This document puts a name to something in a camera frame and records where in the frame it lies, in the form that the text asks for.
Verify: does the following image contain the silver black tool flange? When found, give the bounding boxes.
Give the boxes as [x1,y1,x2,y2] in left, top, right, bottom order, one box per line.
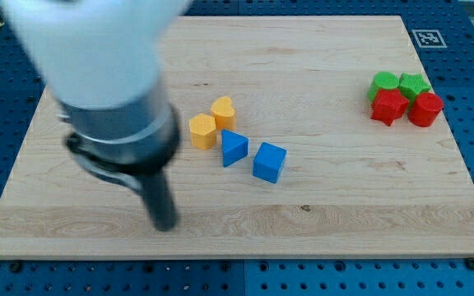
[61,79,180,195]

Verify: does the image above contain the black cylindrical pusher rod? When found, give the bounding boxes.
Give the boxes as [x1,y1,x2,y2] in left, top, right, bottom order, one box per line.
[140,170,179,232]

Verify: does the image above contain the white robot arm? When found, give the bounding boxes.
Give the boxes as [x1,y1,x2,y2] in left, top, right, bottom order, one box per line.
[0,0,188,231]

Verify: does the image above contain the blue cube block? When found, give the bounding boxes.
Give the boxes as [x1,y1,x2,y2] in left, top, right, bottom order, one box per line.
[253,142,287,183]

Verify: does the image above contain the yellow hexagon block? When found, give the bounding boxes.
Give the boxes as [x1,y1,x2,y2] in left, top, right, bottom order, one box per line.
[189,113,216,150]

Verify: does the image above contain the blue triangle block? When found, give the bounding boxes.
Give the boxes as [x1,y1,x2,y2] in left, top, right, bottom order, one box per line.
[221,129,249,167]

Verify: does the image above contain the yellow heart block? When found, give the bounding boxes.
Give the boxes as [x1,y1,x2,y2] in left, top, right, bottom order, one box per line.
[211,96,236,131]

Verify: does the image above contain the light wooden board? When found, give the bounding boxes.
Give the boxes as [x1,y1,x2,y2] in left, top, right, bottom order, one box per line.
[0,16,474,260]

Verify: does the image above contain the red star block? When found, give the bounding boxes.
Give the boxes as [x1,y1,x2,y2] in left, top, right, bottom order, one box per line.
[370,89,410,126]

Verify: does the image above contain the green cylinder block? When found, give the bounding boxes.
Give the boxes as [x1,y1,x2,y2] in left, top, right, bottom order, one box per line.
[367,71,399,102]

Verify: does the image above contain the green star block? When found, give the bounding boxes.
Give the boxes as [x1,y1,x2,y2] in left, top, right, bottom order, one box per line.
[398,73,431,104]

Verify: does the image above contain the red cylinder block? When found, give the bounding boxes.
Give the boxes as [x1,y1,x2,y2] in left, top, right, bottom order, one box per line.
[408,92,444,127]

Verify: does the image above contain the fiducial marker tag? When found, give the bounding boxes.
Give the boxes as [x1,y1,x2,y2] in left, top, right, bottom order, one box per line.
[412,29,447,49]

